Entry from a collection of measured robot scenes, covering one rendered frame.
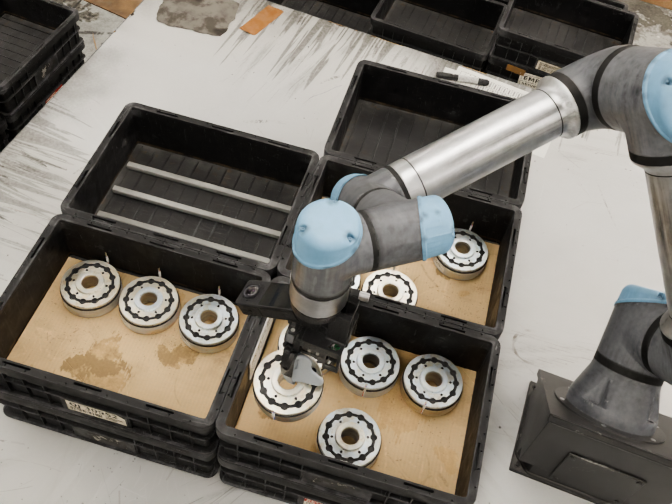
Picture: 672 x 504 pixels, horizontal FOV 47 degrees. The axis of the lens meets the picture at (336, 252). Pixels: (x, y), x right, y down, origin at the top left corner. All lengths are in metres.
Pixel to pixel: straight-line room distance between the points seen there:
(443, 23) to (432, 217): 1.94
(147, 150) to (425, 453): 0.83
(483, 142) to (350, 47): 1.10
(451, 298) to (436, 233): 0.56
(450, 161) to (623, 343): 0.46
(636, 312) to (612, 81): 0.41
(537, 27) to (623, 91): 1.66
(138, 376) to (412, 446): 0.47
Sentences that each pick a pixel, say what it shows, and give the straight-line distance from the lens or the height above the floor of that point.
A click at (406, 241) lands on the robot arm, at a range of 0.89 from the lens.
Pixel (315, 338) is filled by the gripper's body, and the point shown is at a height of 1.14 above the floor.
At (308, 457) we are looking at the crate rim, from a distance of 1.17.
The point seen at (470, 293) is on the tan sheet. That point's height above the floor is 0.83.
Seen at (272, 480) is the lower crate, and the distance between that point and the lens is 1.29.
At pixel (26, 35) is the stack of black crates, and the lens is 2.69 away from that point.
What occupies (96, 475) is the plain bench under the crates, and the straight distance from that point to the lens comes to 1.43.
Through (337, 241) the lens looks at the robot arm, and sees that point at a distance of 0.84.
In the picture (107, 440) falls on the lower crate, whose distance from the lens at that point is 1.41.
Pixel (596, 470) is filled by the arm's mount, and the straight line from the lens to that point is 1.40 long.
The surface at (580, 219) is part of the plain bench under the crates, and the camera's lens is 1.86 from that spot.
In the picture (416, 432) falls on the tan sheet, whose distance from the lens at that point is 1.32.
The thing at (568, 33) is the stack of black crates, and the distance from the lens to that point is 2.73.
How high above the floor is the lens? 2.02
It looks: 53 degrees down
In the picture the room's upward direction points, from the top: 10 degrees clockwise
